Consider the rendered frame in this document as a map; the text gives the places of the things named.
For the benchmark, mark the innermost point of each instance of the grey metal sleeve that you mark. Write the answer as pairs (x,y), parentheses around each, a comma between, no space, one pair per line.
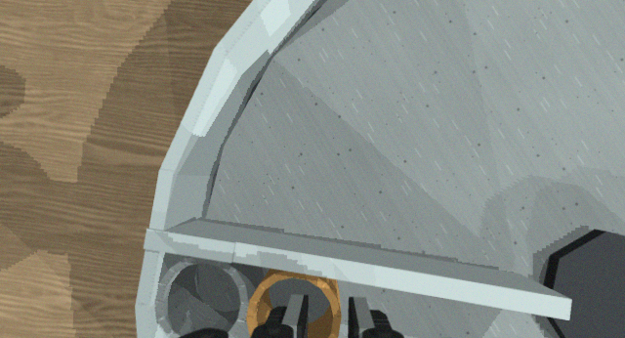
(180,310)

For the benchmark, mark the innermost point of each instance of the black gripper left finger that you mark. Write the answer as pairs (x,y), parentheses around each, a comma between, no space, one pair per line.
(282,322)

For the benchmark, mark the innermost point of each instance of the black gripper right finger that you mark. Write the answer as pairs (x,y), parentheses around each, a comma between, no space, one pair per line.
(362,321)

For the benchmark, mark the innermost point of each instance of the bronze bushing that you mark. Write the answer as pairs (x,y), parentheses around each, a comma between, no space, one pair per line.
(327,326)

